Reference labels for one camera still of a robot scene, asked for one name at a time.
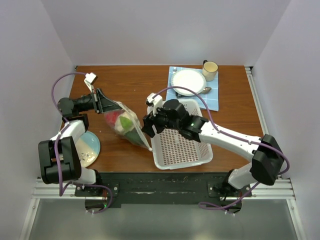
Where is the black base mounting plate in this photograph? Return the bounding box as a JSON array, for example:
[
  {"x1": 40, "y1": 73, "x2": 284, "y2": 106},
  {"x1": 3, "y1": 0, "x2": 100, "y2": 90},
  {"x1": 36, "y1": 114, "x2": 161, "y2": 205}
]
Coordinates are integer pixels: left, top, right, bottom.
[{"x1": 74, "y1": 171, "x2": 279, "y2": 210}]

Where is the right side aluminium rail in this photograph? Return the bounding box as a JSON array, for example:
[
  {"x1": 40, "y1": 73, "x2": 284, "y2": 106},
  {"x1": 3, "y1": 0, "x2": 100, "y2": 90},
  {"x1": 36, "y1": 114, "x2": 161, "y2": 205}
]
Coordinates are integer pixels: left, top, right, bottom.
[{"x1": 244, "y1": 66, "x2": 269, "y2": 134}]

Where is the clear zip top bag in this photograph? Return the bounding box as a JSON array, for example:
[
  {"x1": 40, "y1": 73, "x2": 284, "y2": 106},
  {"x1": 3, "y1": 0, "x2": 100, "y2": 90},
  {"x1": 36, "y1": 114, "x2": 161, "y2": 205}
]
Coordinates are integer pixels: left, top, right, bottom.
[{"x1": 107, "y1": 101, "x2": 152, "y2": 152}]

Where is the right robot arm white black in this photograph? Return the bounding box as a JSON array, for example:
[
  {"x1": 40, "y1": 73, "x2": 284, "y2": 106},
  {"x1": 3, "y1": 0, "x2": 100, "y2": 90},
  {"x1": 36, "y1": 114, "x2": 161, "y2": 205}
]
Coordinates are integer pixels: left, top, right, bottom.
[{"x1": 142, "y1": 95, "x2": 285, "y2": 197}]

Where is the white perforated plastic basket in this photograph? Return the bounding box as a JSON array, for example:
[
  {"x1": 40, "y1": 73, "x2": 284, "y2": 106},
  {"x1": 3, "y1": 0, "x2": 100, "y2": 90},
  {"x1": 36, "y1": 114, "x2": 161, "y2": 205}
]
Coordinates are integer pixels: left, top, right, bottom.
[{"x1": 146, "y1": 98, "x2": 214, "y2": 171}]

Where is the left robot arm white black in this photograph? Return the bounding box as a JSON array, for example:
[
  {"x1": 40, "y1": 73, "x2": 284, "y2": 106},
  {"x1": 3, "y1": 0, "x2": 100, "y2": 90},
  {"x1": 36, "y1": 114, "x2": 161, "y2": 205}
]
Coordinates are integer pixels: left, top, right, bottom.
[{"x1": 38, "y1": 88, "x2": 121, "y2": 196}]

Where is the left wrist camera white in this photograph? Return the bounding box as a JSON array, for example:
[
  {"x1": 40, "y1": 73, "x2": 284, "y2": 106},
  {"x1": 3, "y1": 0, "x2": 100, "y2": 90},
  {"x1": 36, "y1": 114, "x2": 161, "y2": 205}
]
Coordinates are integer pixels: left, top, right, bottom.
[{"x1": 84, "y1": 72, "x2": 98, "y2": 92}]

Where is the fake white cauliflower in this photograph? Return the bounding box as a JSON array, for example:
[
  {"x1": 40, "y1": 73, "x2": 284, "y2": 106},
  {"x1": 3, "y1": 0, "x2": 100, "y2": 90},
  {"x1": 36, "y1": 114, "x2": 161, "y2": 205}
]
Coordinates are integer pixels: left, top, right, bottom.
[{"x1": 114, "y1": 124, "x2": 131, "y2": 136}]

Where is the white paper plate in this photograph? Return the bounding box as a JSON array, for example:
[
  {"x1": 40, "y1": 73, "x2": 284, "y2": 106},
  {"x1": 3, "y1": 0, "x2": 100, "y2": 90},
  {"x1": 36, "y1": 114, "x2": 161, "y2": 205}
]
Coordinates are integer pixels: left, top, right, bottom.
[{"x1": 170, "y1": 69, "x2": 207, "y2": 94}]

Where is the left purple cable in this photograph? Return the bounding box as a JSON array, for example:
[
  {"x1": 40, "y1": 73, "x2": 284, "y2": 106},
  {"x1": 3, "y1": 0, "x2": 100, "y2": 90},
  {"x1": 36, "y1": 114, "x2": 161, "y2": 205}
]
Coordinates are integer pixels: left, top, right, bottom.
[{"x1": 51, "y1": 72, "x2": 115, "y2": 215}]

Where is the aluminium frame rail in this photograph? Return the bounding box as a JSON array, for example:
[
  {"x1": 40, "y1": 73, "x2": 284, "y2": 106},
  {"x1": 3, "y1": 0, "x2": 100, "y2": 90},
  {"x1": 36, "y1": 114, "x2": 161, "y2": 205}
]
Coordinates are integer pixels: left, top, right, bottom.
[{"x1": 31, "y1": 179, "x2": 295, "y2": 200}]

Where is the blue beige ceramic plate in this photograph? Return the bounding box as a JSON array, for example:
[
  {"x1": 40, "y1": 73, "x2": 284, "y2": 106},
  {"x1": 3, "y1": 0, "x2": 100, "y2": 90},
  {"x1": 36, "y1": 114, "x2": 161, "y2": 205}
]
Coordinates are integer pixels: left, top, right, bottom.
[{"x1": 75, "y1": 131, "x2": 101, "y2": 168}]

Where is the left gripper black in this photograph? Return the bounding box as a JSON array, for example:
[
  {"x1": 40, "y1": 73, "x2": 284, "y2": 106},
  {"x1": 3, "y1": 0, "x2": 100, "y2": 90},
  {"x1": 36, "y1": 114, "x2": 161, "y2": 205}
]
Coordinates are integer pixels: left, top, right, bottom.
[{"x1": 75, "y1": 88, "x2": 122, "y2": 114}]

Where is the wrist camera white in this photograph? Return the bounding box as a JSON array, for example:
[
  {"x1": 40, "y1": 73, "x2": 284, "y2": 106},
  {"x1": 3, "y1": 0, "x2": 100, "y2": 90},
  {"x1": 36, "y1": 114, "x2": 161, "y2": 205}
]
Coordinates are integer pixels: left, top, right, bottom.
[
  {"x1": 84, "y1": 72, "x2": 98, "y2": 92},
  {"x1": 146, "y1": 93, "x2": 163, "y2": 117}
]

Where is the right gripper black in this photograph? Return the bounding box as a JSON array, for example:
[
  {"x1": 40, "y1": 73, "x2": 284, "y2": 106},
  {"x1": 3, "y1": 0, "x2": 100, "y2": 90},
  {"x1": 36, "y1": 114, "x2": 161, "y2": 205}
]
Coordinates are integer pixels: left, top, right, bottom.
[{"x1": 141, "y1": 103, "x2": 181, "y2": 138}]

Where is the metal spoon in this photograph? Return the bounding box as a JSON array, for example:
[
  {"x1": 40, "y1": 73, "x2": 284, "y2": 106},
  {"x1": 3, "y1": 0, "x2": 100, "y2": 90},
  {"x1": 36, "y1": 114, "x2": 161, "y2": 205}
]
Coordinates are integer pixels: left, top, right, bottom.
[{"x1": 200, "y1": 86, "x2": 212, "y2": 95}]

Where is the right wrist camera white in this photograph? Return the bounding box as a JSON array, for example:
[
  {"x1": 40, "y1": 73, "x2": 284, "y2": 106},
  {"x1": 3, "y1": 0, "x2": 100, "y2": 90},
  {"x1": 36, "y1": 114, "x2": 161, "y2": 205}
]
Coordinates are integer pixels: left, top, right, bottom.
[{"x1": 146, "y1": 93, "x2": 163, "y2": 117}]

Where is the fake green pepper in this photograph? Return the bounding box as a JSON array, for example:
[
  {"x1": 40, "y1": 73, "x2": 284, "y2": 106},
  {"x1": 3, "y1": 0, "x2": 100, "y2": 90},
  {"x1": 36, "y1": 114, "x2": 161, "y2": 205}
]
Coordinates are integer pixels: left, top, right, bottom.
[{"x1": 124, "y1": 130, "x2": 143, "y2": 146}]

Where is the cream enamel mug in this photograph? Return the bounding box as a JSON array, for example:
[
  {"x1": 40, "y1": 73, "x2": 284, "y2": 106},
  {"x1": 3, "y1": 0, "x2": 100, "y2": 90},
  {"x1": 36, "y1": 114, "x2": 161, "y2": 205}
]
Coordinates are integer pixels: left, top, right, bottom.
[{"x1": 202, "y1": 60, "x2": 219, "y2": 82}]

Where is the fake red apple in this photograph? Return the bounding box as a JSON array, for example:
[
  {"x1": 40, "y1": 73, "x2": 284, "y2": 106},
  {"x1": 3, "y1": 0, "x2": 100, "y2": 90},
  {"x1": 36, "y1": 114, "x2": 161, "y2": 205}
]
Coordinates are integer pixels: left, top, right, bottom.
[{"x1": 104, "y1": 110, "x2": 122, "y2": 127}]

